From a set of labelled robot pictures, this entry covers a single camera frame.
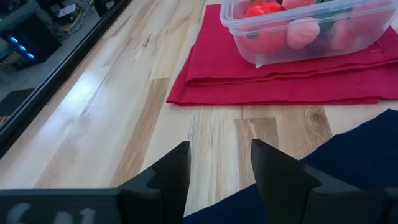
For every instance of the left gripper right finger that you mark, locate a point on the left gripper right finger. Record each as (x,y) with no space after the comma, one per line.
(295,199)

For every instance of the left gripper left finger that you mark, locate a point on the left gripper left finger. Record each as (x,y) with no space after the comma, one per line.
(140,205)

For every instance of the red bell pepper toy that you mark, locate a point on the red bell pepper toy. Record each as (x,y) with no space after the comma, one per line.
(264,37)

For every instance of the dark toy blueberry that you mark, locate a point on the dark toy blueberry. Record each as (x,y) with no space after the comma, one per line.
(252,33)

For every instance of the green toy watermelon ball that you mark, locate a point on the green toy watermelon ball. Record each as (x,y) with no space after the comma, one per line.
(321,1)

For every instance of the clear plastic tupperware container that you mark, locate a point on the clear plastic tupperware container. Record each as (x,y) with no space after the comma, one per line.
(231,15)

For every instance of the navy blue cloth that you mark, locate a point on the navy blue cloth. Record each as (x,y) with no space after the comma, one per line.
(367,149)

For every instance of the red cloth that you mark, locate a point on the red cloth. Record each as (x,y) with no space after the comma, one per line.
(248,84)

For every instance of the black orange-striped floor mat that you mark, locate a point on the black orange-striped floor mat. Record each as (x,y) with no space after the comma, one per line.
(14,104)

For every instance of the computer tower blue lights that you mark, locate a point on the computer tower blue lights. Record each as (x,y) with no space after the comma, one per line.
(31,43)

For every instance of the black aluminium table frame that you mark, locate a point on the black aluminium table frame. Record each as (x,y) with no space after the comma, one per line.
(62,74)

